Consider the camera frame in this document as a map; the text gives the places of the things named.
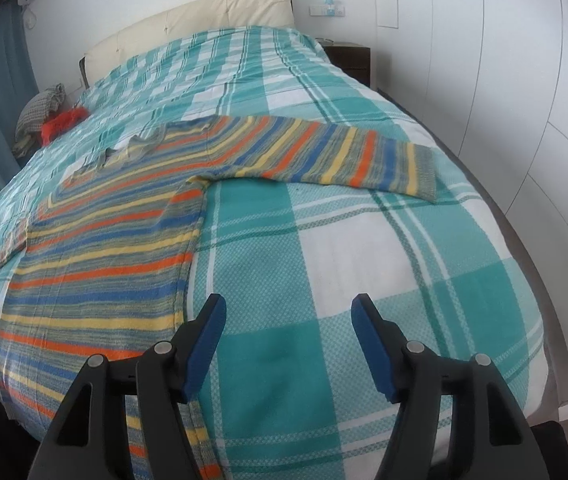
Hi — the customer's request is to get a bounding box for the red garment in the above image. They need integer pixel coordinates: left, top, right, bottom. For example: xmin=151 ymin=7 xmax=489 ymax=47
xmin=40 ymin=106 xmax=90 ymax=146

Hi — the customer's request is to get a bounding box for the dark wooden nightstand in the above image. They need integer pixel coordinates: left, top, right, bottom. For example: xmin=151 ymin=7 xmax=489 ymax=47
xmin=321 ymin=41 xmax=371 ymax=87

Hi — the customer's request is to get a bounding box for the multicolour striped knit sweater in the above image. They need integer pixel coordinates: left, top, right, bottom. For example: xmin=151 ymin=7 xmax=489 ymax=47
xmin=0 ymin=116 xmax=436 ymax=456

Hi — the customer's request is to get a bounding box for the teal plaid bedspread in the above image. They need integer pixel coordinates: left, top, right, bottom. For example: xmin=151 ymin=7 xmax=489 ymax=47
xmin=0 ymin=26 xmax=549 ymax=479

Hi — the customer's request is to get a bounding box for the white wardrobe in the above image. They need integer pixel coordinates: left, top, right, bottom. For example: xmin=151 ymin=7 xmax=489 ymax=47
xmin=370 ymin=0 xmax=568 ymax=418

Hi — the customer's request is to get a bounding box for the white wall switch panel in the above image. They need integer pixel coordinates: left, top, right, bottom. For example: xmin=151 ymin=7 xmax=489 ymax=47
xmin=309 ymin=0 xmax=346 ymax=18

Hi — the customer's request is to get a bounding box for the cream padded headboard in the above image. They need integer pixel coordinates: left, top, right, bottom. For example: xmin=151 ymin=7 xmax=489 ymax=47
xmin=79 ymin=0 xmax=295 ymax=88

